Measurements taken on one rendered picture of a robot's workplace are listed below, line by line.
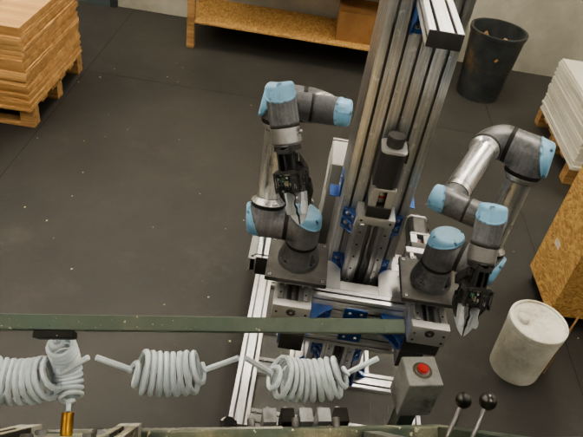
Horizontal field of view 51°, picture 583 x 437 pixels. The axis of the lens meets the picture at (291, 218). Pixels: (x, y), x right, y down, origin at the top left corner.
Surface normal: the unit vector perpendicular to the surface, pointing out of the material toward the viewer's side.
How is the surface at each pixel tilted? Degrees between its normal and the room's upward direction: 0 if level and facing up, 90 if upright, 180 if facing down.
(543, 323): 0
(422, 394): 90
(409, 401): 90
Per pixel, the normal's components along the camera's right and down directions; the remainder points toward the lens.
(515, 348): -0.72, 0.40
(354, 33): -0.08, 0.62
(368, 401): 0.13, -0.77
